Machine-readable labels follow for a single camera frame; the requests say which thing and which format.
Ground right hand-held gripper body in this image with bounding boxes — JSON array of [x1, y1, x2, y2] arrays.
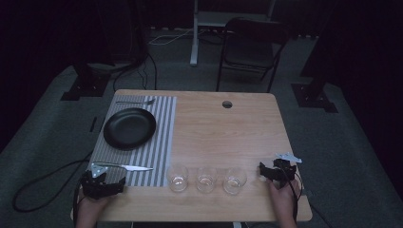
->
[[272, 151, 303, 191]]

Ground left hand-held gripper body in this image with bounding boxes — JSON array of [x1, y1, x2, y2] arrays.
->
[[80, 162, 111, 200]]

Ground person's left hand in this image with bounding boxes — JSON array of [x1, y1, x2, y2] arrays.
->
[[75, 193, 118, 228]]

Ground person's right hand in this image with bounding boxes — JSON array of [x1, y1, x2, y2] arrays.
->
[[268, 179, 301, 228]]

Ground silver table knife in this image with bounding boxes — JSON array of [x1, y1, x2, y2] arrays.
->
[[92, 161, 155, 173]]

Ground clear drinking glass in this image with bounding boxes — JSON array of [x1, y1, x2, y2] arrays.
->
[[222, 166, 248, 196], [166, 163, 190, 194], [196, 166, 219, 195]]

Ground grey striped placemat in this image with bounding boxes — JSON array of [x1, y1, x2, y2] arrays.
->
[[87, 94, 178, 188]]

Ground black round plate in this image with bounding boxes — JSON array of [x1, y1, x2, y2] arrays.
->
[[103, 107, 158, 151]]

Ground black stand with base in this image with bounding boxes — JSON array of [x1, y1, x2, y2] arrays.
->
[[290, 0, 339, 114], [60, 0, 112, 103]]

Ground silver fork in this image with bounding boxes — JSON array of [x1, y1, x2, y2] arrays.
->
[[115, 98, 157, 106]]

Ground black folding chair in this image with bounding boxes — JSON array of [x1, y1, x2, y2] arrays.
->
[[216, 16, 292, 94]]

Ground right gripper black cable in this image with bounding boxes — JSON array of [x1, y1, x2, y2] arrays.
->
[[282, 166, 304, 224]]

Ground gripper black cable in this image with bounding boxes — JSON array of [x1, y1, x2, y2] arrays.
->
[[282, 166, 304, 224], [72, 185, 86, 228]]

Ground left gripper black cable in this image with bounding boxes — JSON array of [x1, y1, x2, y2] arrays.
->
[[72, 185, 86, 228]]

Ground black floor cable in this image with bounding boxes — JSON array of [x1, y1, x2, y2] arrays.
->
[[11, 151, 94, 214]]

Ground bundle of black cables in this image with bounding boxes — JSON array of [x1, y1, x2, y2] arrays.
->
[[111, 31, 159, 93]]

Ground white metal desk frame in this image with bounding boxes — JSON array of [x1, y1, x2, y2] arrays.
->
[[189, 0, 278, 67]]

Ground white floor cable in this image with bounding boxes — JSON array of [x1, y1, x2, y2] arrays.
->
[[147, 28, 195, 47]]

